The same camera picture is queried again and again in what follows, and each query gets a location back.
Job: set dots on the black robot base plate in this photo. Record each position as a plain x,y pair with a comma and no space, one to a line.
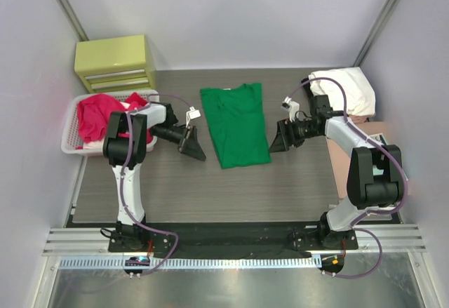
233,240

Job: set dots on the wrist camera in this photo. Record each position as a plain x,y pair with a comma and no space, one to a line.
291,107
191,114

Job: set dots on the teal paperback book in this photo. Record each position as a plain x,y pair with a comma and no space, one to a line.
378,137

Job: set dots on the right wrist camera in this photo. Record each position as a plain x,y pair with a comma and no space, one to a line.
291,107

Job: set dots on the pink folded t shirt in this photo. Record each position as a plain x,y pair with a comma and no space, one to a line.
361,119

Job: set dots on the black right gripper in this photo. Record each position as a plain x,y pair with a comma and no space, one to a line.
285,137

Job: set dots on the yellow green drawer cabinet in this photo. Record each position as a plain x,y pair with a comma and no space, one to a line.
115,64

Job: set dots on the white folded t shirt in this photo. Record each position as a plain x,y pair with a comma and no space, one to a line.
359,93

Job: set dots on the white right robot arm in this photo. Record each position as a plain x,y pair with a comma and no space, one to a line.
376,182

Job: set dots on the pink desk mat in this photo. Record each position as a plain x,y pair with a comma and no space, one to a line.
340,160

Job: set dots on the white plastic laundry basket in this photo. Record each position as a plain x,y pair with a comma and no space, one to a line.
73,143

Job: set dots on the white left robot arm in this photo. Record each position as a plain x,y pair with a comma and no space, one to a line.
125,148

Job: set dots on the green t shirt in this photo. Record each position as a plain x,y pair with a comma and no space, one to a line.
236,123

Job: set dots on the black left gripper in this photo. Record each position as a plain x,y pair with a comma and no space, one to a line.
189,144

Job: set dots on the red t shirt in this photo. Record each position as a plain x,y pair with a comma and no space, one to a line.
112,105

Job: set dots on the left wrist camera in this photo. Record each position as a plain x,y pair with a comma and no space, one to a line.
191,114

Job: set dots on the aluminium slotted rail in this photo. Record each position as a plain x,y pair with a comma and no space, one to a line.
129,263

